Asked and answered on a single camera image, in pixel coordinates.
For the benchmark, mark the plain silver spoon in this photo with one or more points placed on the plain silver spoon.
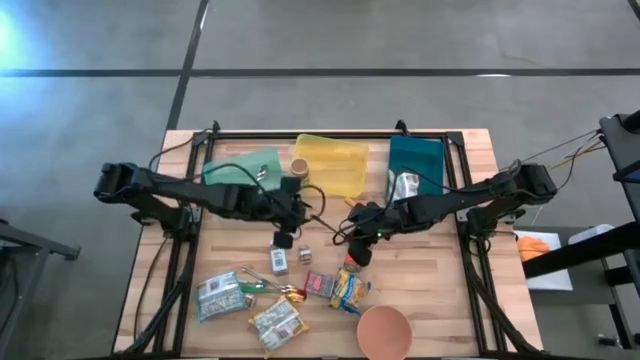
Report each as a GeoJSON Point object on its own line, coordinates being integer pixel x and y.
{"type": "Point", "coordinates": [269, 279]}

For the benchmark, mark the jar with brown lid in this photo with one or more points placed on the jar with brown lid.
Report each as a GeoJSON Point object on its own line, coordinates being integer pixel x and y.
{"type": "Point", "coordinates": [300, 167]}

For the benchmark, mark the small glass spice jar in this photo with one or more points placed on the small glass spice jar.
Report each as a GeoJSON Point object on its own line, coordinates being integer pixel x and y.
{"type": "Point", "coordinates": [305, 254]}
{"type": "Point", "coordinates": [250, 300]}

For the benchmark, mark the black aluminium table frame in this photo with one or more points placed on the black aluminium table frame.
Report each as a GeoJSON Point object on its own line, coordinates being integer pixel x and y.
{"type": "Point", "coordinates": [230, 135]}

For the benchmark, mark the blue yellow ramen packet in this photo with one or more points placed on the blue yellow ramen packet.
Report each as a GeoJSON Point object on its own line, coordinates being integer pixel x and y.
{"type": "Point", "coordinates": [349, 291]}

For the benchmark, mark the tall white-label spice jar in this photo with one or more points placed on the tall white-label spice jar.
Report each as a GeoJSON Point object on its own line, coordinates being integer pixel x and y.
{"type": "Point", "coordinates": [279, 261]}

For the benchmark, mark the orange taco seasoning packet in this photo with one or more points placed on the orange taco seasoning packet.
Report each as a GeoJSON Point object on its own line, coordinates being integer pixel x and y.
{"type": "Point", "coordinates": [350, 265]}

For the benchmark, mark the grey metal stand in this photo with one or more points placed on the grey metal stand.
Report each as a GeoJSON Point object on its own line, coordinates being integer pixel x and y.
{"type": "Point", "coordinates": [30, 245]}

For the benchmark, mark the yellow translucent plastic bin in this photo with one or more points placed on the yellow translucent plastic bin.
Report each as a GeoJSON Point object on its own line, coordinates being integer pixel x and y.
{"type": "Point", "coordinates": [340, 165]}

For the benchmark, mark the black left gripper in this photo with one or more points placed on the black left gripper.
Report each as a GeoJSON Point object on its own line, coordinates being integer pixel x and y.
{"type": "Point", "coordinates": [292, 212]}

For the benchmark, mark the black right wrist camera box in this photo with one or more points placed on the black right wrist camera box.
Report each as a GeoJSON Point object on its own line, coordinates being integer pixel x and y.
{"type": "Point", "coordinates": [360, 254]}

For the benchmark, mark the black metal spoon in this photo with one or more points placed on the black metal spoon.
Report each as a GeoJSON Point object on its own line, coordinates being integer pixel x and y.
{"type": "Point", "coordinates": [325, 224]}

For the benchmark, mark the white plastic container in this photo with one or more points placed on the white plastic container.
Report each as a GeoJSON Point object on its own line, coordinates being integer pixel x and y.
{"type": "Point", "coordinates": [590, 234]}

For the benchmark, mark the white paper sheet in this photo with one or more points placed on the white paper sheet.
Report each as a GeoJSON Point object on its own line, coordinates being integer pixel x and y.
{"type": "Point", "coordinates": [550, 280]}

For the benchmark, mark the orange object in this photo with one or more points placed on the orange object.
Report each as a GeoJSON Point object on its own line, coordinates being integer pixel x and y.
{"type": "Point", "coordinates": [532, 248]}

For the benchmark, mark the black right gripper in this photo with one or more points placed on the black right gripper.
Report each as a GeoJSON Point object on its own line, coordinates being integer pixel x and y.
{"type": "Point", "coordinates": [372, 222]}

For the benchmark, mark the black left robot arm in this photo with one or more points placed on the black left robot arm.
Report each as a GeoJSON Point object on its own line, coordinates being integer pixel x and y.
{"type": "Point", "coordinates": [175, 190]}

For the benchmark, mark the pink bowl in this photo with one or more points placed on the pink bowl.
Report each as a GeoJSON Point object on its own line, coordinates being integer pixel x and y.
{"type": "Point", "coordinates": [385, 334]}

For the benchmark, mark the black side cart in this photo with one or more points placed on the black side cart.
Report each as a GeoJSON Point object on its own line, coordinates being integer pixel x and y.
{"type": "Point", "coordinates": [625, 150]}

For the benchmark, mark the green translucent plastic bin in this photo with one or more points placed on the green translucent plastic bin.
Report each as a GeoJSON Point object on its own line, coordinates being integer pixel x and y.
{"type": "Point", "coordinates": [235, 167]}

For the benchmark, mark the light-blue ramen packet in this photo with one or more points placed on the light-blue ramen packet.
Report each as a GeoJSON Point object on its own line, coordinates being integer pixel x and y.
{"type": "Point", "coordinates": [219, 296]}

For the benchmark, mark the blue plastic bin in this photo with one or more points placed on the blue plastic bin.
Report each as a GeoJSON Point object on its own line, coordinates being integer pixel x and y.
{"type": "Point", "coordinates": [425, 155]}

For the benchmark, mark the smoked paprika tin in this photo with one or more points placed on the smoked paprika tin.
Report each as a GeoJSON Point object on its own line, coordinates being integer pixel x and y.
{"type": "Point", "coordinates": [319, 284]}

